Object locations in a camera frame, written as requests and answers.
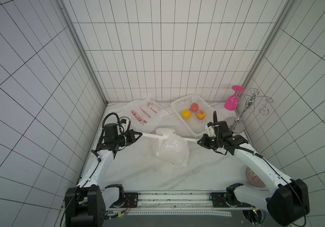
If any white bag with red print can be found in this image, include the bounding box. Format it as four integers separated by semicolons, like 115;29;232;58
109;97;169;133

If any yellow peach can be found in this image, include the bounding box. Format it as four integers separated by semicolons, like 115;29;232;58
181;110;191;119

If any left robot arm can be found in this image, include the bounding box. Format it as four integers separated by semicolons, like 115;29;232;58
59;113;143;227

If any translucent white plastic bag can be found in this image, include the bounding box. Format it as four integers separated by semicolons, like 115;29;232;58
142;128;198;166

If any orange pink peach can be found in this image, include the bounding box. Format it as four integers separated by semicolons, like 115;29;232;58
196;110;206;120

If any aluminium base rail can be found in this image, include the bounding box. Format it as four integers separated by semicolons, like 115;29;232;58
60;190;291;218

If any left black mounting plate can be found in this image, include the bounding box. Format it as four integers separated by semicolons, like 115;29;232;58
109;192;139;209

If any pink plastic wine glass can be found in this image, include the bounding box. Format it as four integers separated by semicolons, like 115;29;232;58
224;85;244;111

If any white perforated plastic basket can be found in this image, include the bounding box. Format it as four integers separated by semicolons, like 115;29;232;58
171;94;214;138

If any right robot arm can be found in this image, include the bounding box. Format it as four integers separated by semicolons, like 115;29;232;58
197;112;310;226

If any pink peach top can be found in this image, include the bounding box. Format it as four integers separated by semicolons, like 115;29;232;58
190;103;199;112

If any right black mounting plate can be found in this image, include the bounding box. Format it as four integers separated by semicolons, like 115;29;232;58
209;192;252;209

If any silver metal glass rack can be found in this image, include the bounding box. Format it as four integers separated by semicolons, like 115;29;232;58
225;88;274;133

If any black mounting plate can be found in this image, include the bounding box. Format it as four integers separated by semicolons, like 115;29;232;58
109;192;139;209
209;192;252;209

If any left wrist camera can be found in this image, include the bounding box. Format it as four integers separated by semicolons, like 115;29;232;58
118;117;131;134

